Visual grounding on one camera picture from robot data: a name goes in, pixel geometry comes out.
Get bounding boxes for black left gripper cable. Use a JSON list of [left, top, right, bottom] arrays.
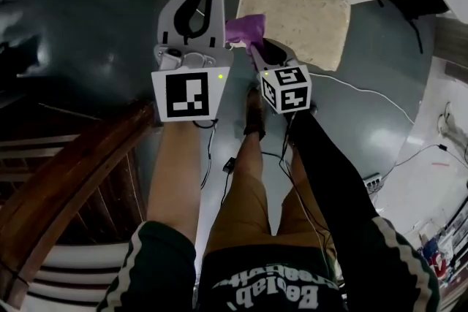
[[192, 118, 219, 191]]

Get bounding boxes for brown wooden furniture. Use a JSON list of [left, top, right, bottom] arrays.
[[0, 98, 156, 308]]

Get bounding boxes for person's right forearm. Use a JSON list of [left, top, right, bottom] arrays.
[[287, 110, 380, 242]]

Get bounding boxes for black plug with cable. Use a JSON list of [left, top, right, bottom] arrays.
[[393, 143, 468, 172]]

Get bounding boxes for black chair frame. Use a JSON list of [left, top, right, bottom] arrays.
[[375, 0, 453, 55]]

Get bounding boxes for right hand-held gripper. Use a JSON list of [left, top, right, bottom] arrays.
[[248, 38, 313, 115]]

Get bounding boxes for beige cushioned seat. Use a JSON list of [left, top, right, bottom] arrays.
[[236, 0, 352, 72]]

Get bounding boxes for person's left forearm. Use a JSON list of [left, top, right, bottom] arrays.
[[146, 117, 206, 248]]

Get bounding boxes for person's tan shorts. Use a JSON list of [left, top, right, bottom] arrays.
[[203, 171, 339, 260]]

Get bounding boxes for white slatted furniture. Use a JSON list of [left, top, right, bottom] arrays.
[[23, 243, 131, 312]]

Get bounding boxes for long white floor cable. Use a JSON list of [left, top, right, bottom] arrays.
[[309, 72, 416, 126]]

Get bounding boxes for person's right leg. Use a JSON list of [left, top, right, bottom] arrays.
[[278, 142, 338, 259]]

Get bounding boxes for person's brown shoe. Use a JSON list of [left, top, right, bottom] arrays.
[[243, 86, 267, 140]]

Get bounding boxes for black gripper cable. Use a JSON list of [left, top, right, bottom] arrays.
[[192, 118, 219, 191], [261, 112, 332, 256]]

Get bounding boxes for white power strip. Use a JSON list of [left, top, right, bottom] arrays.
[[361, 172, 383, 192]]

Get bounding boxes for person's dark green shirt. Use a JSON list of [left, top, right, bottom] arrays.
[[95, 216, 442, 312]]

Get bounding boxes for person's left leg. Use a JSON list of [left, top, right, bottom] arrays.
[[203, 131, 272, 259]]

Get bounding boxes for person's leg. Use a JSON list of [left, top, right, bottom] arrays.
[[203, 131, 272, 259], [278, 142, 338, 259]]

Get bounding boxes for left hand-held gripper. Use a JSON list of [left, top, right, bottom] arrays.
[[151, 0, 235, 123]]

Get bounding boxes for purple cloth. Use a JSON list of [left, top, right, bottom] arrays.
[[224, 13, 268, 50]]

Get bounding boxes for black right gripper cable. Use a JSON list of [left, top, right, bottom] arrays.
[[261, 112, 332, 256]]

